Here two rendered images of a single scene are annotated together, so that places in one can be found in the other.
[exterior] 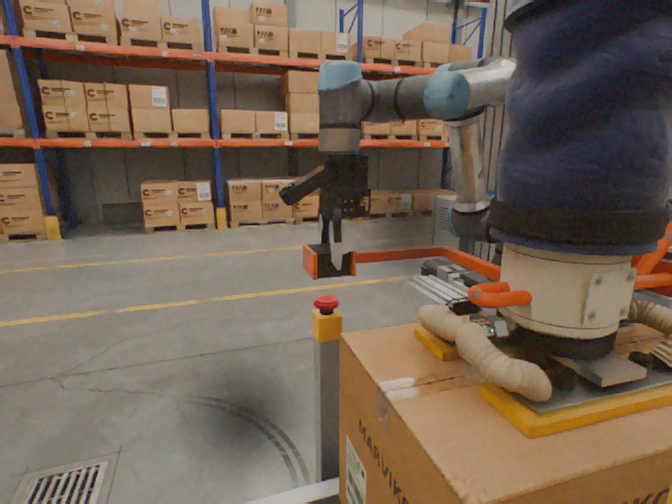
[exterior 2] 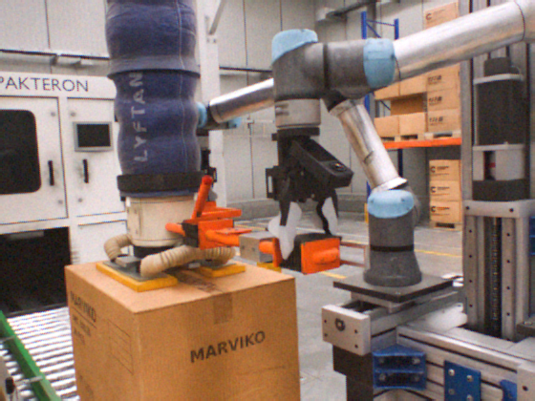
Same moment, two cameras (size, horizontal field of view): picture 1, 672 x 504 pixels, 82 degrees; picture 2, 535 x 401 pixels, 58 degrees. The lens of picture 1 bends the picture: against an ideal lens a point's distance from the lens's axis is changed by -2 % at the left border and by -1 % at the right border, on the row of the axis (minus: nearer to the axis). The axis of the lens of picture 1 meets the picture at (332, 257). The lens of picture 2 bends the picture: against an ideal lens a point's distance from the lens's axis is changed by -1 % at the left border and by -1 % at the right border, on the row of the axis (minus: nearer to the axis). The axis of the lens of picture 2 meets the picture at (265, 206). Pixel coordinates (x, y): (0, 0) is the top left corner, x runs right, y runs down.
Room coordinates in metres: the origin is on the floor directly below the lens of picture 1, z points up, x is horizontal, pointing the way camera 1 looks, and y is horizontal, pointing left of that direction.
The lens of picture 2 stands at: (0.46, -1.67, 1.37)
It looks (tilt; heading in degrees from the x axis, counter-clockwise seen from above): 5 degrees down; 73
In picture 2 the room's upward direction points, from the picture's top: 3 degrees counter-clockwise
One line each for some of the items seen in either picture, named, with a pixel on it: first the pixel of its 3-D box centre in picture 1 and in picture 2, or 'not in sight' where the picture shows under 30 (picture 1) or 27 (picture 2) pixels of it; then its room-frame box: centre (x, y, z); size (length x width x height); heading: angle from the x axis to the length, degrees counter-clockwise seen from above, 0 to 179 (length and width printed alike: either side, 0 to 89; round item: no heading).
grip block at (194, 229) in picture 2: (670, 273); (207, 232); (0.65, -0.59, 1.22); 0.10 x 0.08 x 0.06; 17
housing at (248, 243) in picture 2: not in sight; (262, 245); (0.72, -0.80, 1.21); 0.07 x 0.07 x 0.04; 17
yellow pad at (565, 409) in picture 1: (601, 377); (132, 267); (0.49, -0.38, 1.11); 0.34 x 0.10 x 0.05; 107
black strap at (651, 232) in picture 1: (567, 214); (161, 179); (0.58, -0.35, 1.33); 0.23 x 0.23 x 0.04
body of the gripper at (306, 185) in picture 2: not in sight; (296, 165); (0.75, -0.90, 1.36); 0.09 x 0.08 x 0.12; 108
